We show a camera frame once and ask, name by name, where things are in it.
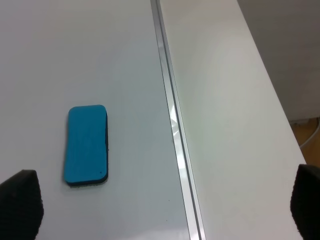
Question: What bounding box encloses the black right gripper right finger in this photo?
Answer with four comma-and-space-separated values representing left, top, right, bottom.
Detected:
290, 164, 320, 240

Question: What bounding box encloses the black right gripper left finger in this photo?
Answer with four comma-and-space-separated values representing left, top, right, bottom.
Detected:
0, 169, 44, 240

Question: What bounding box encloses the blue whiteboard eraser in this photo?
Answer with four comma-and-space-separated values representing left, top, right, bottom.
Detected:
63, 104, 109, 187

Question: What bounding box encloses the white cable on floor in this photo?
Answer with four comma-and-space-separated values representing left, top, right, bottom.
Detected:
299, 123, 320, 148

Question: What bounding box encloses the white whiteboard with aluminium frame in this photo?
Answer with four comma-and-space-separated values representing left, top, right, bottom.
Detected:
0, 0, 205, 240

